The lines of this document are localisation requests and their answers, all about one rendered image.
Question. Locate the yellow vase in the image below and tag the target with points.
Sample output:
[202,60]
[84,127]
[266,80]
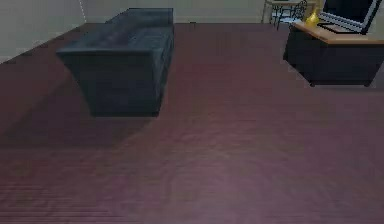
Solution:
[312,20]

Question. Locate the black television set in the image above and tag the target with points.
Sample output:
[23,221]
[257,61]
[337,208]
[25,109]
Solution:
[350,11]

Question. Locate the dark blue sofa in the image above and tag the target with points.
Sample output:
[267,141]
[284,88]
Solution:
[123,66]

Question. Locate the black cabinet with wooden top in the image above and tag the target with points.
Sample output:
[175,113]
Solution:
[333,60]

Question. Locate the black metal chair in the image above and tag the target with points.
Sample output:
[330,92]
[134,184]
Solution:
[290,13]

